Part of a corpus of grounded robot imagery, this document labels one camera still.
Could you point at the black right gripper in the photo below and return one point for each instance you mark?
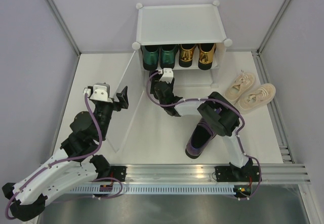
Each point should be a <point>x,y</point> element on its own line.
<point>154,79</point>

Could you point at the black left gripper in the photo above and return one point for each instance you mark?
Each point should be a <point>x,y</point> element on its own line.
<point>124,97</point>

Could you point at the green loafer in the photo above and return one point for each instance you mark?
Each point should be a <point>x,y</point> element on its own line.
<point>150,57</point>
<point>167,55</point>

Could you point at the gold pointed shoe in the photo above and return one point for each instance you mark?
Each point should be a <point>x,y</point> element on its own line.
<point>186,52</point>
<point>206,54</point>

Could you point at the purple loafer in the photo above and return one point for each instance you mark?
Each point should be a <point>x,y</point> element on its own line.
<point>199,139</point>

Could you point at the gold pointed shoe front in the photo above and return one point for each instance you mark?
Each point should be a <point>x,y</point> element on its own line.
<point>206,54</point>

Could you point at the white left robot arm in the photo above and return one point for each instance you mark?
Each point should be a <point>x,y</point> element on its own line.
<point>76,161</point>

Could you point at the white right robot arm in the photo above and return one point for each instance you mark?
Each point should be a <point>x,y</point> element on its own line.
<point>218,118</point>

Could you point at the white plastic shoe cabinet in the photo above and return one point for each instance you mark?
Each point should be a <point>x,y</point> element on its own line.
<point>184,24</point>

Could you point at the beige sneaker rear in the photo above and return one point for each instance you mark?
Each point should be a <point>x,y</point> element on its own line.
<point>239,86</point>

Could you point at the beige sneaker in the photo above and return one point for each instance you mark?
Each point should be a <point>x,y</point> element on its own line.
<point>261,96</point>
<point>239,86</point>

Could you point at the beige sneaker front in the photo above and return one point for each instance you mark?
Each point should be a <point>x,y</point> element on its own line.
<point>261,96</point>

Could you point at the white slotted cable duct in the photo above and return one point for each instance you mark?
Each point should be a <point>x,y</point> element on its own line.
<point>155,189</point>

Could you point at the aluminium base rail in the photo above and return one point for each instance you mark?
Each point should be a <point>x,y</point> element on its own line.
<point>201,174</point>

